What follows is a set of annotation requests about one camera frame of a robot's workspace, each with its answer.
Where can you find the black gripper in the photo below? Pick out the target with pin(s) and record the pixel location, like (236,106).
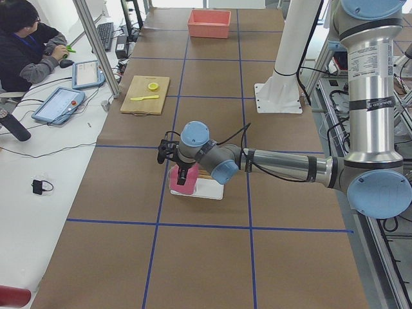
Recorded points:
(185,165)

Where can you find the blue teach pendant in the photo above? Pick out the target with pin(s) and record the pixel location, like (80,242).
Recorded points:
(59,106)
(87,74)

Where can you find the seated person dark jacket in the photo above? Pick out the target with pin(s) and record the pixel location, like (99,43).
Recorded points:
(30,49)

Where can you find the black water bottle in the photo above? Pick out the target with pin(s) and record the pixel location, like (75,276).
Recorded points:
(14,126)

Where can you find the white rack tray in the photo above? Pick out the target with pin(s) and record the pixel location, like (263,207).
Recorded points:
(205,188)

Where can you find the aluminium frame post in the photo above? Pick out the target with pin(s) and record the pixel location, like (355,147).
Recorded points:
(95,42)

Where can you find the blue teach pendant far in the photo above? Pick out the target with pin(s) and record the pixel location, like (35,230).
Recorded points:
(87,74)

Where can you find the black keyboard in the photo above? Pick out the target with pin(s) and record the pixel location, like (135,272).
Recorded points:
(105,32)

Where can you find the yellow plastic knife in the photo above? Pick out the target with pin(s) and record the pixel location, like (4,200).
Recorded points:
(151,97)

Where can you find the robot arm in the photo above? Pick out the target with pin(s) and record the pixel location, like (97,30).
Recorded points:
(371,173)

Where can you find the wooden rack bar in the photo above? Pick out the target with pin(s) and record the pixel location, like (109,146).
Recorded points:
(205,176)

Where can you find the yellow lemon slices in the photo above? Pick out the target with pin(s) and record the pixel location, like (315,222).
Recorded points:
(153,86)

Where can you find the blue teach pendant near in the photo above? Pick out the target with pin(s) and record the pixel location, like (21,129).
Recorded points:
(59,106)

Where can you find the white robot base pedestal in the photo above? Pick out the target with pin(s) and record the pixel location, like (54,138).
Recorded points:
(280,93)

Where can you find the pink plastic bin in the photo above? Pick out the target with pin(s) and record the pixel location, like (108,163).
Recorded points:
(209,23)

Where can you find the red wiping cloth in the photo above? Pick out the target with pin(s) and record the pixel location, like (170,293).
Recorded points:
(190,183)

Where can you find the red cylinder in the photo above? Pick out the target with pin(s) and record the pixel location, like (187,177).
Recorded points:
(14,297)

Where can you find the bamboo cutting board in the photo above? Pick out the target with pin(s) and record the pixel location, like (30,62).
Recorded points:
(138,88)

